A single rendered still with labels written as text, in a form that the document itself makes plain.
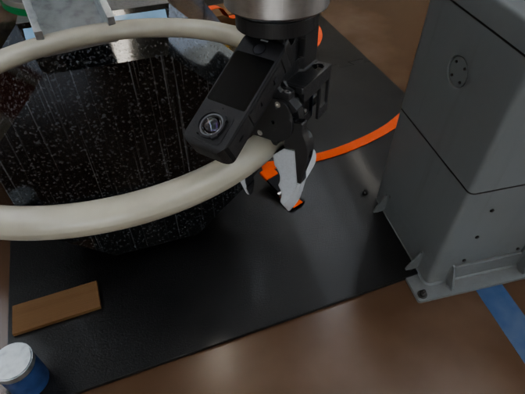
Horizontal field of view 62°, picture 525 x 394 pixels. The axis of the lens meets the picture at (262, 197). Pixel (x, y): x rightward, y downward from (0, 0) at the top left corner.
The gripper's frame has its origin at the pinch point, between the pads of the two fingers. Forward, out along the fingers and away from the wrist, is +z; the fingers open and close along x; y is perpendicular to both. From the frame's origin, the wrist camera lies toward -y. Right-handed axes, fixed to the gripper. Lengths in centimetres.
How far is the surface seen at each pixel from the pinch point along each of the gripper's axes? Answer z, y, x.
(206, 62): 14, 48, 47
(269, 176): 72, 80, 49
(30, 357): 70, -16, 61
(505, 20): 0, 72, -13
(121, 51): 7, 32, 58
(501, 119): 18, 66, -19
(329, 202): 78, 84, 25
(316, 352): 84, 31, 3
